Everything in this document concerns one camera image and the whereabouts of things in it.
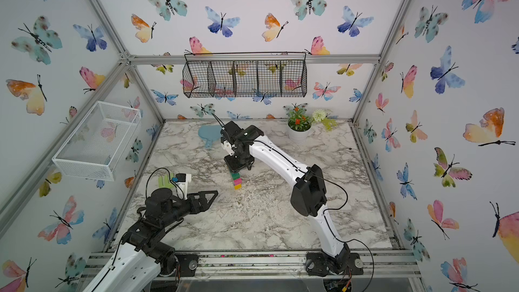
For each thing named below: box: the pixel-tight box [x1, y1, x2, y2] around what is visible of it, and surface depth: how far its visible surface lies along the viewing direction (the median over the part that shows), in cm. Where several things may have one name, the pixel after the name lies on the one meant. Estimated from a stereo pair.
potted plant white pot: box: [286, 106, 338, 144], surface depth 103 cm
